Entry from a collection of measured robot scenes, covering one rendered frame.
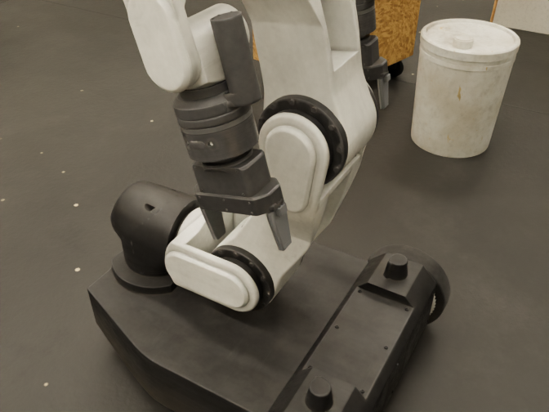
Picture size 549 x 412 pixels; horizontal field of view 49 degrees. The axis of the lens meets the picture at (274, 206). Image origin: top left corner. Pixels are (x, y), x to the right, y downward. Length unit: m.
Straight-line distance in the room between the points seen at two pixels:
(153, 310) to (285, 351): 0.28
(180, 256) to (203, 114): 0.50
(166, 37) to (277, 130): 0.26
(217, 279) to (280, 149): 0.34
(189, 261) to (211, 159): 0.45
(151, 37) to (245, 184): 0.20
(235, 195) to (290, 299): 0.55
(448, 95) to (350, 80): 1.11
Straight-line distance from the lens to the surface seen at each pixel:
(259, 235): 1.03
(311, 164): 0.83
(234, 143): 0.68
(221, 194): 0.73
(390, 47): 2.42
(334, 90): 0.82
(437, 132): 2.03
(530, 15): 3.25
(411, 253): 1.33
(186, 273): 1.14
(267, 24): 0.83
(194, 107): 0.67
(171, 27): 0.63
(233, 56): 0.65
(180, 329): 1.19
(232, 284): 1.07
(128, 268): 1.31
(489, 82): 1.96
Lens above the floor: 1.05
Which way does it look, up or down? 37 degrees down
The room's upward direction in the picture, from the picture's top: straight up
